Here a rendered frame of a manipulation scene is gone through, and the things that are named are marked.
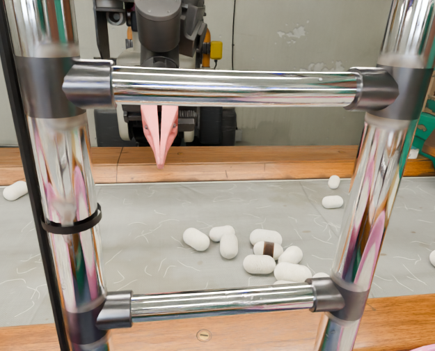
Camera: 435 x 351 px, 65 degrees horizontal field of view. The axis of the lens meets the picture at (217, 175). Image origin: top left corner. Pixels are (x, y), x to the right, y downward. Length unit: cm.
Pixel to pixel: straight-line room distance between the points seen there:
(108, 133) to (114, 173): 79
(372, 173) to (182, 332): 19
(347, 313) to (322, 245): 23
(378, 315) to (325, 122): 237
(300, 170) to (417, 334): 36
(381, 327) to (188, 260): 20
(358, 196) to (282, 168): 43
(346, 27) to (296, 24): 34
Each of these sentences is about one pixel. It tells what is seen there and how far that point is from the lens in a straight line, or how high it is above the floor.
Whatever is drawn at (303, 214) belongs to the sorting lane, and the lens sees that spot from 51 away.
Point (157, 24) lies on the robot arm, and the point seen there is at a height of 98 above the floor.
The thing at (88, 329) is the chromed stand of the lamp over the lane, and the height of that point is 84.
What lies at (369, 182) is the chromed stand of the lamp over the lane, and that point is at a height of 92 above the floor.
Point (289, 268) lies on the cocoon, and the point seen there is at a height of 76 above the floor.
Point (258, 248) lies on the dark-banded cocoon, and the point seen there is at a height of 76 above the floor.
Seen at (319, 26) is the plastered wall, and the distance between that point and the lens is 254.
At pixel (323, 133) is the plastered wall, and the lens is 268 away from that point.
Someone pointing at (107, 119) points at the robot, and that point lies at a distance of 135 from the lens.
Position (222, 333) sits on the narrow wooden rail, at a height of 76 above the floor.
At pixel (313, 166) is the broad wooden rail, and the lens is 64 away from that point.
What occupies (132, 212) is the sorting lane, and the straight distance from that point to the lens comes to 49.
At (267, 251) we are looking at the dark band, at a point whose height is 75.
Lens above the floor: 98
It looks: 24 degrees down
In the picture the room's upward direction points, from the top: 3 degrees clockwise
